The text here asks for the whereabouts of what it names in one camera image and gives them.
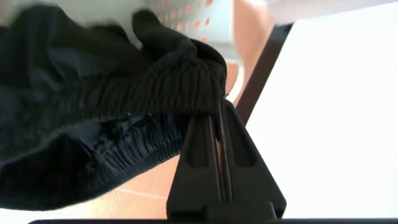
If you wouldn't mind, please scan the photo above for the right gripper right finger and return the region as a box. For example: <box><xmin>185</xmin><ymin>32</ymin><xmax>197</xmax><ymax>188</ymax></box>
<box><xmin>217</xmin><ymin>98</ymin><xmax>287</xmax><ymax>219</ymax></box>

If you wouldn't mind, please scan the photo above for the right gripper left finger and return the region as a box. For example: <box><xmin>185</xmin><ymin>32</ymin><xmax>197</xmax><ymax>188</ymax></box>
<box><xmin>166</xmin><ymin>114</ymin><xmax>223</xmax><ymax>219</ymax></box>

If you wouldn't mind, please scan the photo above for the black garment with white stripes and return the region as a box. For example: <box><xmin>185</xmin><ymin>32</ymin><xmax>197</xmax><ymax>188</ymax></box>
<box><xmin>0</xmin><ymin>2</ymin><xmax>228</xmax><ymax>213</ymax></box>

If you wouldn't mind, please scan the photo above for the white laundry basket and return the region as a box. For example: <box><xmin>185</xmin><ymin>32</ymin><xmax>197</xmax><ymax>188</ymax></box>
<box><xmin>0</xmin><ymin>0</ymin><xmax>247</xmax><ymax>104</ymax></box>

